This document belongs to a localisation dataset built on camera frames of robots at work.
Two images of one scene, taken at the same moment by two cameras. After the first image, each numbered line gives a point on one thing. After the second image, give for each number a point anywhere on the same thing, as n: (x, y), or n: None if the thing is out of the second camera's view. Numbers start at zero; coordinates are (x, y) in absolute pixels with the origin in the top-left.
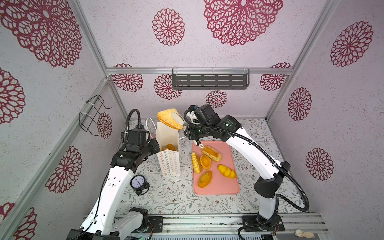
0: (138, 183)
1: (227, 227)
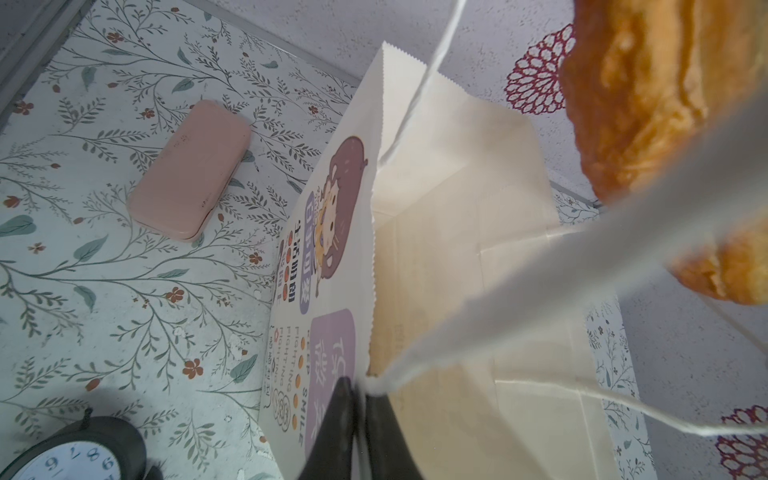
0: (93, 448)
1: None
